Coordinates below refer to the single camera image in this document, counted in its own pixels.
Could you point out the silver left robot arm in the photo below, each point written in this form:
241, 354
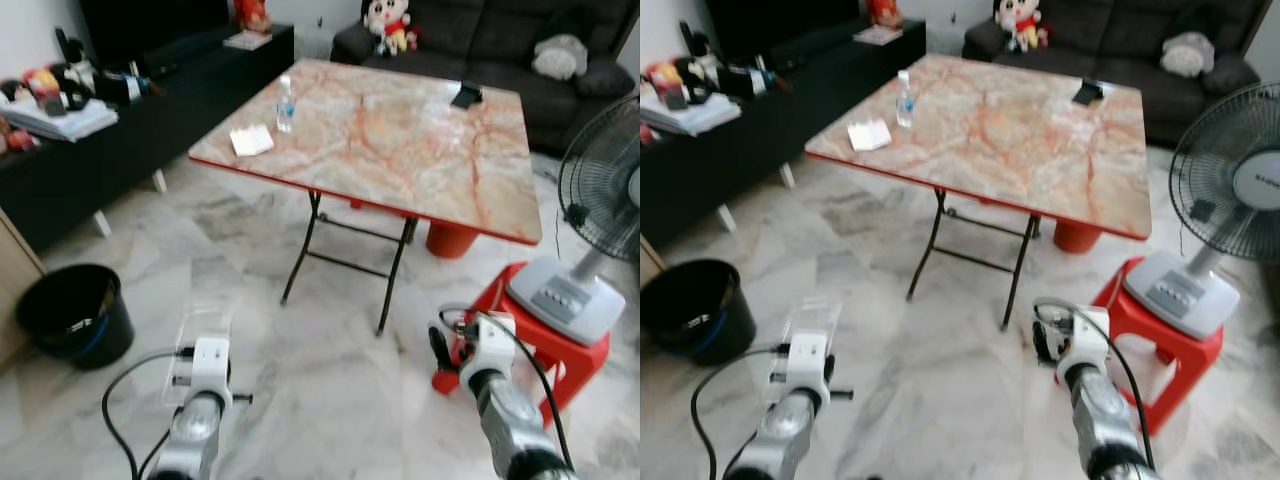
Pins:
195, 432
785, 436

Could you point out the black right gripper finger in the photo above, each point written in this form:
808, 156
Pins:
1041, 345
439, 352

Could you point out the black television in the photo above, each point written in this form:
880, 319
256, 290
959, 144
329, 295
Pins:
780, 25
150, 25

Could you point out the marble pattern folding table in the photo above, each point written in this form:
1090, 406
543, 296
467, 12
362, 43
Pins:
400, 140
1020, 140

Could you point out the dark brown sofa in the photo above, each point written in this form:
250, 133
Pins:
1110, 40
480, 40

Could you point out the flat white box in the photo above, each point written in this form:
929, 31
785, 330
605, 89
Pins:
878, 36
247, 41

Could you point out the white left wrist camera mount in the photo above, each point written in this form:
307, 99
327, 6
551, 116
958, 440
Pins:
808, 360
210, 365

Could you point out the grey round plush toy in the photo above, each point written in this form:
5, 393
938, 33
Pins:
1188, 57
560, 60

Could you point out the grey standing fan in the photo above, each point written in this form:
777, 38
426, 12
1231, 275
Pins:
1225, 180
600, 190

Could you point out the red toy figure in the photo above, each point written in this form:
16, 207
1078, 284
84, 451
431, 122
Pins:
884, 12
253, 14

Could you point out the black and white plush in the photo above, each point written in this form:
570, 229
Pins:
700, 62
74, 68

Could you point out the cartoon boy plush doll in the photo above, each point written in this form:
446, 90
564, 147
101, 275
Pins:
1018, 25
388, 25

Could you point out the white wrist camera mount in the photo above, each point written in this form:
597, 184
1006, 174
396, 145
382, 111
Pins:
808, 360
210, 365
492, 350
1088, 345

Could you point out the light wooden cabinet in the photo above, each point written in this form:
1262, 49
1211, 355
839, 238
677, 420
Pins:
18, 290

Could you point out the red and yellow toy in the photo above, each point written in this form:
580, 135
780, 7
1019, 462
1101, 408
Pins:
666, 82
43, 88

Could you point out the white paper stack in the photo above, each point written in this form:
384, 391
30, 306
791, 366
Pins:
65, 122
695, 116

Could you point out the clear water bottle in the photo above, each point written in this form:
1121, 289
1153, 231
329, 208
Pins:
285, 110
905, 105

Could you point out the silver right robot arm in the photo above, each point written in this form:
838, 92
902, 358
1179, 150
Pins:
510, 420
1105, 420

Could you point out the small black object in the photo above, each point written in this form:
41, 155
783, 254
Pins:
467, 96
1088, 93

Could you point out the white paper napkin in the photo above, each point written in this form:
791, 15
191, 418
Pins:
869, 135
251, 140

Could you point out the black low tv cabinet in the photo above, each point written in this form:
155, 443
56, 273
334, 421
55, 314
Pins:
150, 135
780, 125

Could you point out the red plastic stool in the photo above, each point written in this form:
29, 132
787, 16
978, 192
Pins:
560, 362
1180, 372

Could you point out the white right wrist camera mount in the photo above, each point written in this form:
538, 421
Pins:
492, 350
1088, 345

